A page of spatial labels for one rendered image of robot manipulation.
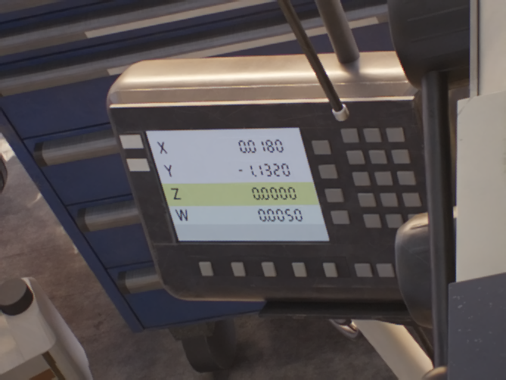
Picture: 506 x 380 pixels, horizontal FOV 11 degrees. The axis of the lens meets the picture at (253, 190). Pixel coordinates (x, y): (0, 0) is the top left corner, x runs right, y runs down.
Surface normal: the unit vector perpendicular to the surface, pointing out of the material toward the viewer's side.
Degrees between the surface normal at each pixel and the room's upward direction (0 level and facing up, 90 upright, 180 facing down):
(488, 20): 45
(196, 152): 70
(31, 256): 0
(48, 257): 0
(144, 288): 90
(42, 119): 90
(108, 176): 90
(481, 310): 0
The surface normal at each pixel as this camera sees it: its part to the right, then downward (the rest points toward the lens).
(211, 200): -0.40, 0.50
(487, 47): -0.91, -0.31
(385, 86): -0.43, -0.43
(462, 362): -0.36, -0.64
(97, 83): -0.11, 0.75
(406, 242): -0.72, -0.40
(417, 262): -0.34, -0.18
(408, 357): 0.11, -0.07
